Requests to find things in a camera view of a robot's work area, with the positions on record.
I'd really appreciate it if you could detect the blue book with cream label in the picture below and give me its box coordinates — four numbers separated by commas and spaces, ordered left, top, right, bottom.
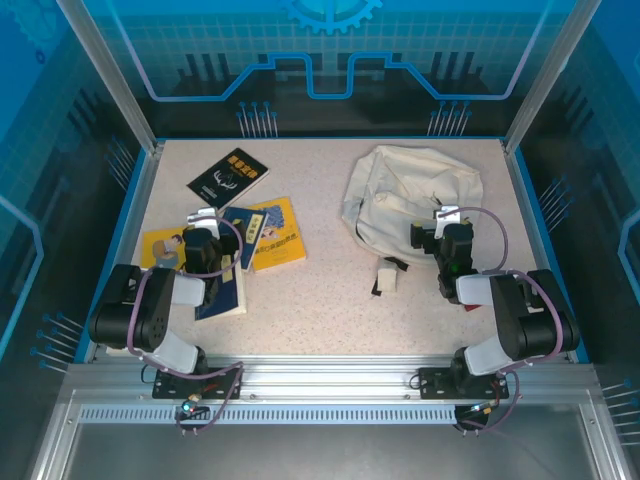
193, 249, 250, 323
219, 205, 270, 272

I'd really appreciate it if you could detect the yellow book with figure drawing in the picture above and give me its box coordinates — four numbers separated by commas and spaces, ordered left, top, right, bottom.
141, 227, 194, 274

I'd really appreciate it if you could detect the yellow book with blue pattern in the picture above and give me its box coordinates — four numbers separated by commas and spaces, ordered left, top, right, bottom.
247, 196, 309, 274

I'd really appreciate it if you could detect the cream canvas backpack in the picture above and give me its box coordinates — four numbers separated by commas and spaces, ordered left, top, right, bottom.
340, 144, 485, 300

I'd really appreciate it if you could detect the black book with antler print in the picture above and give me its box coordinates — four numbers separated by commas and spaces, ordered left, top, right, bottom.
186, 147, 270, 210

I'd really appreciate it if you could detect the blue table edge strip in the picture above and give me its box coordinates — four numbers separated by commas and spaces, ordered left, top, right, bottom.
512, 148, 592, 364
73, 148, 155, 364
152, 134, 509, 143

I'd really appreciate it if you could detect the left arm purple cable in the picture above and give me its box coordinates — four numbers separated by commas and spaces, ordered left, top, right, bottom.
127, 212, 246, 437

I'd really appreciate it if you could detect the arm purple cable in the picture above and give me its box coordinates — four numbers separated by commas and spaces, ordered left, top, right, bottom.
439, 205, 577, 437
127, 212, 246, 437

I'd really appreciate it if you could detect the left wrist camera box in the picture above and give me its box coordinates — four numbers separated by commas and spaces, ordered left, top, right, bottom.
188, 207, 221, 239

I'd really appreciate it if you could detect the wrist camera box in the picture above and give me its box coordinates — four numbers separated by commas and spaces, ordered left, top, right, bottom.
433, 205, 464, 239
188, 207, 221, 239

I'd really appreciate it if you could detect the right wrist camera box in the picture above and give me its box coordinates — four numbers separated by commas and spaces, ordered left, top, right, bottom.
433, 205, 464, 239

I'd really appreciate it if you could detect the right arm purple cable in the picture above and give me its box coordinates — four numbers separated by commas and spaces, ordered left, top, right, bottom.
439, 205, 577, 437

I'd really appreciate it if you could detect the aluminium side rail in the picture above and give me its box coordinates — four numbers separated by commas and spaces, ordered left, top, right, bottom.
82, 141, 166, 364
501, 139, 572, 362

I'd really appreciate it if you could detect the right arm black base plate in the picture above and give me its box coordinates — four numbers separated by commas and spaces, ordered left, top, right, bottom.
417, 367, 510, 400

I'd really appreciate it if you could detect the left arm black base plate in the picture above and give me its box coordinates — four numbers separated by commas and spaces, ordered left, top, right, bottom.
152, 367, 245, 400

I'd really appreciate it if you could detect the aluminium mounting rail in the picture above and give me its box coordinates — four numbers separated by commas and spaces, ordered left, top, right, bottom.
64, 353, 601, 407

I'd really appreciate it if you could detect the aluminium frame post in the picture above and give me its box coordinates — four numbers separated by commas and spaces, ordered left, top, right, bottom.
53, 0, 166, 156
502, 0, 601, 156

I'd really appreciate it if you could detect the slotted grey cable duct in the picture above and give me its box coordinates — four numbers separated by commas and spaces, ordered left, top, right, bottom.
78, 405, 459, 425

